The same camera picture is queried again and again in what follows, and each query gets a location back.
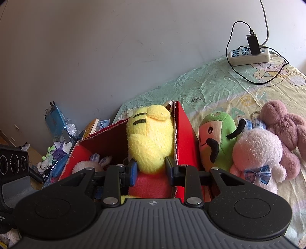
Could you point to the white power strip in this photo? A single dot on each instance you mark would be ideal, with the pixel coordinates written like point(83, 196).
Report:
point(243, 58)

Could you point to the wooden cabinet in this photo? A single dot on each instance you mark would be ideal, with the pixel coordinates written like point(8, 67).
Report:
point(4, 137)

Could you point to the yellow book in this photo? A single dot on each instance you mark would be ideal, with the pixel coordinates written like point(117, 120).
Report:
point(91, 128)

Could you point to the small white plush figure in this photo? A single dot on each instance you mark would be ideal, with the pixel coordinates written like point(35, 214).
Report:
point(41, 167)

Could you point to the dusty brown plush bear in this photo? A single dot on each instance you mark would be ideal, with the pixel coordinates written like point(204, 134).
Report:
point(284, 127)

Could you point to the blue and white packet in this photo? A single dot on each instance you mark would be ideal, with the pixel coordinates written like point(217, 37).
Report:
point(103, 124)

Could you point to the blue bag with clips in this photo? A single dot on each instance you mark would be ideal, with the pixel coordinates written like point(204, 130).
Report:
point(54, 119)

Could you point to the yellow and red plush toy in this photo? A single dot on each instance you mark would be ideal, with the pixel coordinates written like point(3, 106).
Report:
point(150, 141)

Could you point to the black phone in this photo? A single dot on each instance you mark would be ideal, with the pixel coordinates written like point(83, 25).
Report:
point(65, 135)

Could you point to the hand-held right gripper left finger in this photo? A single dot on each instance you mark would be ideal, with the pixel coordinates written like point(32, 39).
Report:
point(133, 173)

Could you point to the small green toy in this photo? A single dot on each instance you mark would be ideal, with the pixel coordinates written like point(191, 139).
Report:
point(49, 153)

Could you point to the white plastic bag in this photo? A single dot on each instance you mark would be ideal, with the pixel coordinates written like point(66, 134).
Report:
point(70, 129)

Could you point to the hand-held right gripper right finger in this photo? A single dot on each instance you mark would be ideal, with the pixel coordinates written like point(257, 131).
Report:
point(170, 171)

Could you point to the purple tissue pack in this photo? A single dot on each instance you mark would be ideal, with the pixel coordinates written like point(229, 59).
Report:
point(62, 149)

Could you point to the small white bunny plush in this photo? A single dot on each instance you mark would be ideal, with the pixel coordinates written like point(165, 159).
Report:
point(82, 166)

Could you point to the black charger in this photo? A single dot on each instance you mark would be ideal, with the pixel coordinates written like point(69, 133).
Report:
point(253, 44)

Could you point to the white fluffy plush with bow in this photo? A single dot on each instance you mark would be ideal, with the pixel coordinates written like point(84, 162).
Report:
point(257, 153)

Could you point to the blue pencil case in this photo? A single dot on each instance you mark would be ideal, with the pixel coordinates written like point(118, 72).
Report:
point(58, 166)

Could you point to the red cardboard box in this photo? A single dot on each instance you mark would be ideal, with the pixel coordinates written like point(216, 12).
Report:
point(188, 143)

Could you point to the green and orange plush toy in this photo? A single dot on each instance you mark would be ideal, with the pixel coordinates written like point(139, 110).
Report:
point(216, 138)

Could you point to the blue patterned cloth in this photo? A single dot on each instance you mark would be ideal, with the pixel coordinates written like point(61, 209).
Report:
point(51, 178)

